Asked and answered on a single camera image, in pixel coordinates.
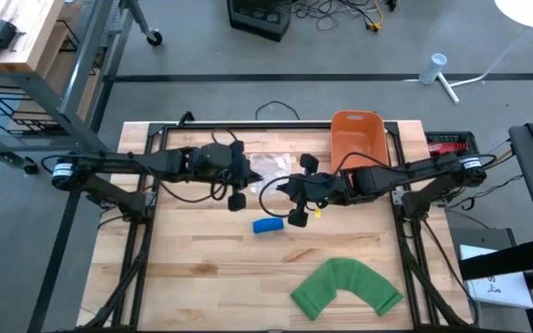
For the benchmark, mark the small yellow tag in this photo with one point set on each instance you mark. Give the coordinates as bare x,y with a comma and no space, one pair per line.
318,213

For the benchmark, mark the orange plastic bin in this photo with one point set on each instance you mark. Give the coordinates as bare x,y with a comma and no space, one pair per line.
359,134

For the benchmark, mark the blue elastic bandage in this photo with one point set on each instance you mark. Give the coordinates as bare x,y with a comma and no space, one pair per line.
268,225

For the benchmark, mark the black flat bar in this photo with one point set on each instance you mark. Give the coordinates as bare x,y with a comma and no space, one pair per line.
502,260

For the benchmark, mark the clear plastic bag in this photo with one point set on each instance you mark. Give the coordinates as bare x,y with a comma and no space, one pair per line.
273,164

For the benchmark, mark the green elastic bandage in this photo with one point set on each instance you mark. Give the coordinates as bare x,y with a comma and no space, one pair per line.
345,277

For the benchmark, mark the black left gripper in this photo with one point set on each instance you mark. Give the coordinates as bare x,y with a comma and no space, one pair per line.
239,180

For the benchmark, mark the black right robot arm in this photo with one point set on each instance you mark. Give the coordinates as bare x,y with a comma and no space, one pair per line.
410,173

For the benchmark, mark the grey caster wheel leg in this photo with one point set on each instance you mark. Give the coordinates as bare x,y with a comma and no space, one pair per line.
154,38

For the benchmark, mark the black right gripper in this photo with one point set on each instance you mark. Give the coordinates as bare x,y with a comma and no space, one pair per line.
322,189

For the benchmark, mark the white paper sheet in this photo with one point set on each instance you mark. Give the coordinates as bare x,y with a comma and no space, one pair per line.
502,289

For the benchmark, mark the wooden workbench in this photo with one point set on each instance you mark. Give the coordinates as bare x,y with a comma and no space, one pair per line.
30,28

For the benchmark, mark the white round side table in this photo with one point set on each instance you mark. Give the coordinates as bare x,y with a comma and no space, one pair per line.
530,11

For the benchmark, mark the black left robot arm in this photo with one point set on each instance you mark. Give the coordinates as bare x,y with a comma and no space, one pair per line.
123,162

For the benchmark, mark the black aluminium rig frame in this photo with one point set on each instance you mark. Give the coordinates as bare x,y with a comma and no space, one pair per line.
248,125

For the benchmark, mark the white cylindrical cup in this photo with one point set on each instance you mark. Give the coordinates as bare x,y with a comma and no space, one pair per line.
433,68

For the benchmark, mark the red black tool case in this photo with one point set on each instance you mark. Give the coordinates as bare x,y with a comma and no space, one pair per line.
442,147

